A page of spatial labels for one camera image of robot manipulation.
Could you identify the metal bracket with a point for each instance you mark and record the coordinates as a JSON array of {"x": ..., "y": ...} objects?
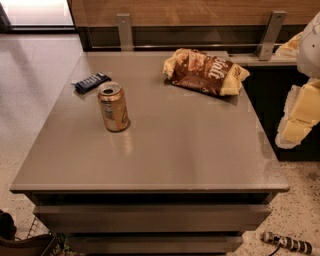
[
  {"x": 265, "y": 48},
  {"x": 125, "y": 31}
]

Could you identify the dark basket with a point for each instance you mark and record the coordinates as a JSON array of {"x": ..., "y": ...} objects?
[{"x": 40, "y": 245}]

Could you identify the brown chip bag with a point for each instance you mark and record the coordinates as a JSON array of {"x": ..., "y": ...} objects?
[{"x": 196, "y": 70}]

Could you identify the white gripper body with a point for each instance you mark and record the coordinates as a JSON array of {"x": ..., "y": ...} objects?
[{"x": 310, "y": 53}]

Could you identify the black white striped tool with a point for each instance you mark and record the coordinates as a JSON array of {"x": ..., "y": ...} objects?
[{"x": 290, "y": 244}]

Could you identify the right metal bracket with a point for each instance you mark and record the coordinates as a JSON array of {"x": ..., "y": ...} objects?
[{"x": 265, "y": 48}]

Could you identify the left metal bracket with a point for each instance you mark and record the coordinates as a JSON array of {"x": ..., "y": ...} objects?
[{"x": 125, "y": 31}]

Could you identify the grey drawer cabinet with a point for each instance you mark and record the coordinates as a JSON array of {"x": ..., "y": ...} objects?
[{"x": 190, "y": 175}]

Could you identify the orange soda can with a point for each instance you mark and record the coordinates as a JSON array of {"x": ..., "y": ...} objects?
[{"x": 113, "y": 106}]

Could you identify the dark blue snack bar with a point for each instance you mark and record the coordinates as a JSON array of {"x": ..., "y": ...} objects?
[{"x": 91, "y": 82}]

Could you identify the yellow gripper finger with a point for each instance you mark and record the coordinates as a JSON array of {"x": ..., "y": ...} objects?
[
  {"x": 301, "y": 114},
  {"x": 289, "y": 49}
]

